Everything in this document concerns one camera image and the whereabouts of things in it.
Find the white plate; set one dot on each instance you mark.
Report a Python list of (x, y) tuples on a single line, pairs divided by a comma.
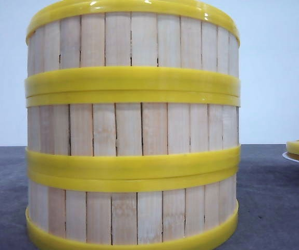
[(288, 157)]

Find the bamboo steamer basket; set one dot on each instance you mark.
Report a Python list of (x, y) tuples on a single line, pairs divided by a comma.
[(130, 146), (201, 217), (92, 52)]

